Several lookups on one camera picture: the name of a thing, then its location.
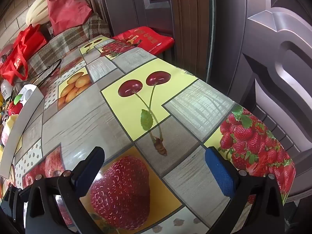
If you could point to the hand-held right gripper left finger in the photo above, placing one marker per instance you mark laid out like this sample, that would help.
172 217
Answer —
88 173

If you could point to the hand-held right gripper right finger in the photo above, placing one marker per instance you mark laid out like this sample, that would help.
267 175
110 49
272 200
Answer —
220 173

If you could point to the white cardboard box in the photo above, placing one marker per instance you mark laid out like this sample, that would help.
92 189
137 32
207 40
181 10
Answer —
26 117

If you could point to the red apple plush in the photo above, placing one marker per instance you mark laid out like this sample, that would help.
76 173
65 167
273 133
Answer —
15 109

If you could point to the brown metal door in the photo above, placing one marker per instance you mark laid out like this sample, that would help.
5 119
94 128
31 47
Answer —
280 53

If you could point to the red printed shopping bag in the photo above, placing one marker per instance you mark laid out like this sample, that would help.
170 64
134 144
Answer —
146 40

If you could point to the red nonwoven bag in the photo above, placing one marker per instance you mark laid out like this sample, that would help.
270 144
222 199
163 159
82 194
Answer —
65 9

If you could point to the cream ribbed helmet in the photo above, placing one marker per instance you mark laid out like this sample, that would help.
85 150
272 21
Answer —
36 9

